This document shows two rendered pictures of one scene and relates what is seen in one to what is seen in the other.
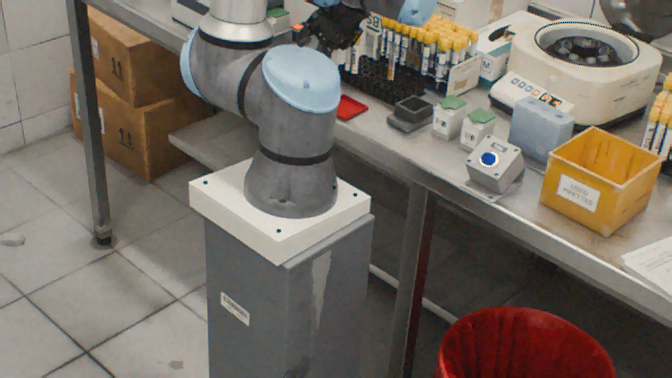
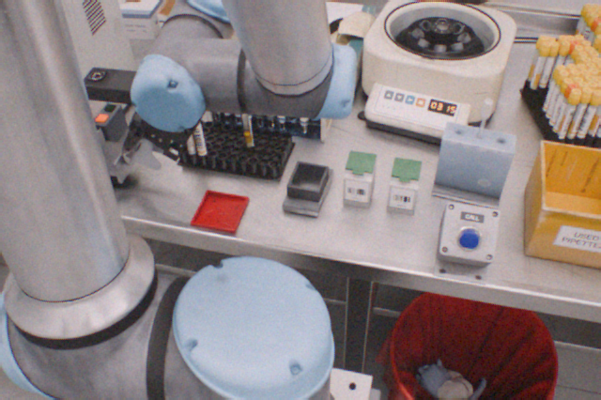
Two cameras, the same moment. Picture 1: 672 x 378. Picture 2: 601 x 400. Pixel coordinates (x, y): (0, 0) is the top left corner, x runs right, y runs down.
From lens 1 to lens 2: 102 cm
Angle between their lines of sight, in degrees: 22
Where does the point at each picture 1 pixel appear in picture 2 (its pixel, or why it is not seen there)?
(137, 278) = not seen: hidden behind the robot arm
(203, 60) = (52, 370)
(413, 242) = (360, 321)
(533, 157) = (474, 191)
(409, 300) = (361, 361)
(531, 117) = (469, 151)
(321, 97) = (322, 364)
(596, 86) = (492, 79)
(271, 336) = not seen: outside the picture
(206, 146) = not seen: hidden behind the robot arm
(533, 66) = (408, 73)
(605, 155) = (560, 166)
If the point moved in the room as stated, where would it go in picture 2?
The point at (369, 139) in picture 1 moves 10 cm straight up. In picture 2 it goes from (282, 250) to (277, 201)
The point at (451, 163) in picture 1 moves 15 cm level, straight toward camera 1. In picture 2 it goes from (398, 241) to (448, 330)
